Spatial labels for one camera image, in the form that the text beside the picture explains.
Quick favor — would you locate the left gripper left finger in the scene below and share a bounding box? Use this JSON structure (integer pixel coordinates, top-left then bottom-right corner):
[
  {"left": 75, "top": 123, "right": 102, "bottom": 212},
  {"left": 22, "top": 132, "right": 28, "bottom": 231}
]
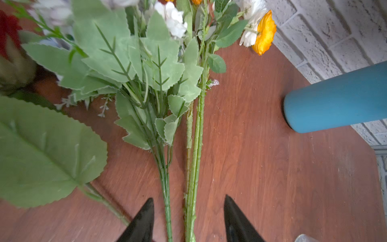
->
[{"left": 117, "top": 198, "right": 154, "bottom": 242}]

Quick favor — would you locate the red gerbera flower stem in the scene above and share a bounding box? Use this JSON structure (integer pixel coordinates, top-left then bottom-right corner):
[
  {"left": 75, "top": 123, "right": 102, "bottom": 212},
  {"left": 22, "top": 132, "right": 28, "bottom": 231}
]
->
[{"left": 1, "top": 12, "right": 129, "bottom": 225}]

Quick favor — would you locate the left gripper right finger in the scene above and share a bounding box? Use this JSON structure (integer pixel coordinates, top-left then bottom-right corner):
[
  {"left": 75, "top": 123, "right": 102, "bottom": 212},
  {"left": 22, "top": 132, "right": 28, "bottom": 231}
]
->
[{"left": 224, "top": 195, "right": 265, "bottom": 242}]

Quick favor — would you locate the teal ceramic vase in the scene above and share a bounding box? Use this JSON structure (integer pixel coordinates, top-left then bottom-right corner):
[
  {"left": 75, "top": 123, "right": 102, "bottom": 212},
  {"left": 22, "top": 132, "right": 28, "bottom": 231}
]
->
[{"left": 284, "top": 62, "right": 387, "bottom": 134}]

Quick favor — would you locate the clear ribbed glass vase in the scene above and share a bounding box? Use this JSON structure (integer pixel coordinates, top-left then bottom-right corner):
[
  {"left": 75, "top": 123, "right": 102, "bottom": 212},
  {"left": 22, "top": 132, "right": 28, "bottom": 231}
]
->
[{"left": 294, "top": 234, "right": 319, "bottom": 242}]

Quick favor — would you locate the white pink flower bunch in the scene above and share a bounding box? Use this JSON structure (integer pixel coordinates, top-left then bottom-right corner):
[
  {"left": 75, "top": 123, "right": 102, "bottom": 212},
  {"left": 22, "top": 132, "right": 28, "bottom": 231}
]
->
[{"left": 9, "top": 1, "right": 203, "bottom": 242}]

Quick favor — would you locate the yellow white poppy stem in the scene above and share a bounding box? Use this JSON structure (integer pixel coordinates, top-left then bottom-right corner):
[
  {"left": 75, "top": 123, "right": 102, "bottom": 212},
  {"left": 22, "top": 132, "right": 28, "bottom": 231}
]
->
[{"left": 157, "top": 0, "right": 277, "bottom": 242}]

